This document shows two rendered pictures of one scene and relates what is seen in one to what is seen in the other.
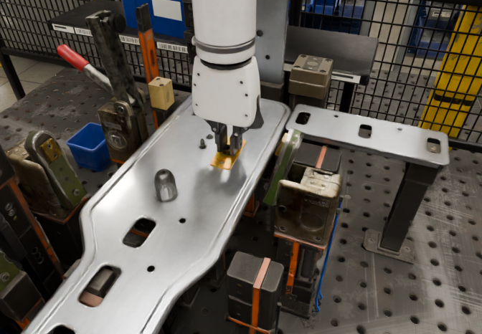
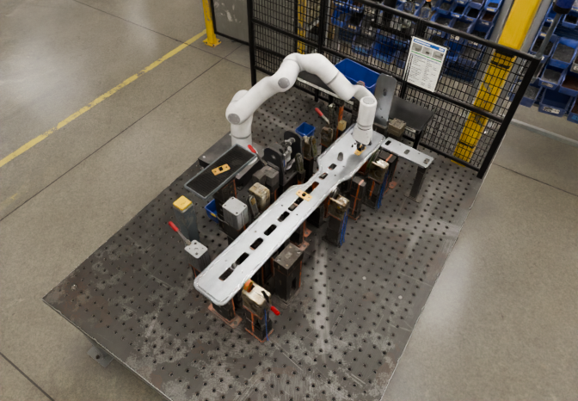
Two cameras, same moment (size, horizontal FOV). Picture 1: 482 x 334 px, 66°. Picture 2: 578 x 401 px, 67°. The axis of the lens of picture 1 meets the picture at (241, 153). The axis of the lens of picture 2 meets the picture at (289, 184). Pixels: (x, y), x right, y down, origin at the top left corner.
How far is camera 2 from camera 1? 1.87 m
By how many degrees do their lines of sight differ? 14
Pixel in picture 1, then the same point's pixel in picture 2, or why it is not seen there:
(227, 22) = (365, 120)
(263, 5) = (383, 101)
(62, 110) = (285, 109)
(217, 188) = (354, 160)
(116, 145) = (323, 139)
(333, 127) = (396, 148)
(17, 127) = (267, 114)
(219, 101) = (359, 136)
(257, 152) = (368, 151)
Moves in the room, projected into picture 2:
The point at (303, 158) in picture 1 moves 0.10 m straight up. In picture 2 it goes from (383, 156) to (386, 143)
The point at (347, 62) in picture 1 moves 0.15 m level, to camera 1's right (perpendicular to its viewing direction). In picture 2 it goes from (414, 123) to (439, 128)
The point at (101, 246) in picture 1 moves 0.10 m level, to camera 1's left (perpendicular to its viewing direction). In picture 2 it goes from (322, 168) to (305, 164)
